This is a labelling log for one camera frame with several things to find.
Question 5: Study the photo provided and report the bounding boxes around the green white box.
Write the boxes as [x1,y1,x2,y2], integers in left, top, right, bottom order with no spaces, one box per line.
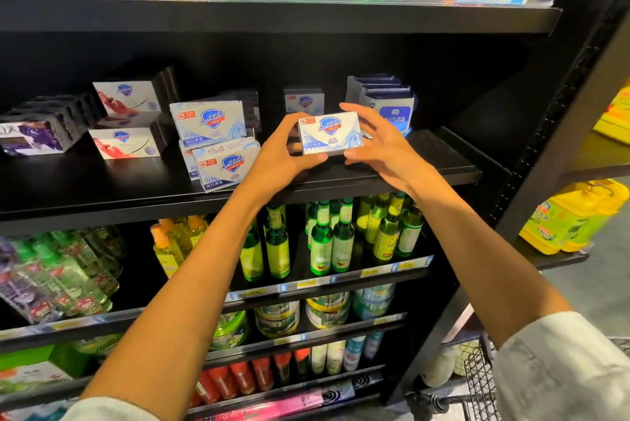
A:
[0,342,90,388]

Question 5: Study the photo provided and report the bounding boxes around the row of purple soap boxes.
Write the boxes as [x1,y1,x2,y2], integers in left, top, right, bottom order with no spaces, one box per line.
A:
[0,93,100,157]

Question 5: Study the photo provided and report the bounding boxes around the green lidded wipe tub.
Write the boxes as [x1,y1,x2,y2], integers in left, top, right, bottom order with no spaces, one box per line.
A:
[254,300,303,340]
[351,283,397,321]
[305,290,352,330]
[209,310,252,351]

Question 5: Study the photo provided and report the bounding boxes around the person's right forearm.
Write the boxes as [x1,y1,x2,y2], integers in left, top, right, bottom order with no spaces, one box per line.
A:
[413,179,572,348]

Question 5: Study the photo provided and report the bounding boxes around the person's left forearm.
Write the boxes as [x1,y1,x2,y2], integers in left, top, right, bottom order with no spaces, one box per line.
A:
[83,189,282,421]

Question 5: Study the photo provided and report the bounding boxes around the cream white pouch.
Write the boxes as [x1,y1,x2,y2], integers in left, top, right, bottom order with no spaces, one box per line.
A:
[418,345,459,389]

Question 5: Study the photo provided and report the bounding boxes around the person's right hand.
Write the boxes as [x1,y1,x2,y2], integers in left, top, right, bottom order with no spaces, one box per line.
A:
[339,103,439,199]

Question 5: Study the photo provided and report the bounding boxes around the row of white red soap boxes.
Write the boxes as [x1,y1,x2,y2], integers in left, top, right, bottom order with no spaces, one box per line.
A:
[89,67,180,161]

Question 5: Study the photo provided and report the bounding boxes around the row of green yellow bottles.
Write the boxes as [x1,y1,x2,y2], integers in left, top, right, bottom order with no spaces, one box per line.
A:
[150,192,427,279]

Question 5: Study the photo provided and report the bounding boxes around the row of white small bottles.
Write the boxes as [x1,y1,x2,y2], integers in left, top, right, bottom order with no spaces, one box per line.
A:
[310,329,387,378]

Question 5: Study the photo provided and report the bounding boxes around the long pink packet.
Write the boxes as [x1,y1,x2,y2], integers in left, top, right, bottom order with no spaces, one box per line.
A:
[211,381,356,421]

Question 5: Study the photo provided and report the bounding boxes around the row of white blue soap boxes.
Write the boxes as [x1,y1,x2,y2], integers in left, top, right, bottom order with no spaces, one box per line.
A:
[283,86,326,116]

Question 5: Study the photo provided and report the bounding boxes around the black wire shopping cart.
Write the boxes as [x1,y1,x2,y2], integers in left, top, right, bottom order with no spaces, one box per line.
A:
[408,335,630,421]

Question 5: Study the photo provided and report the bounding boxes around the yellow detergent jug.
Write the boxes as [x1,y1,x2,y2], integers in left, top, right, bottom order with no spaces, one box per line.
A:
[520,179,630,256]

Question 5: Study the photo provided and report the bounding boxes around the black store shelf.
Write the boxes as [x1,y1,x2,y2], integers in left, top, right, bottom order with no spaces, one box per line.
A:
[0,0,630,421]

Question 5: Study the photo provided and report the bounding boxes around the person's left hand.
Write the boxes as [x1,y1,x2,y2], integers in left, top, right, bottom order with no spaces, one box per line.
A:
[236,113,329,205]

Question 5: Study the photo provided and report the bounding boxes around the row of white upright packs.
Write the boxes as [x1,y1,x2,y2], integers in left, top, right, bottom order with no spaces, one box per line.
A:
[345,74,417,136]

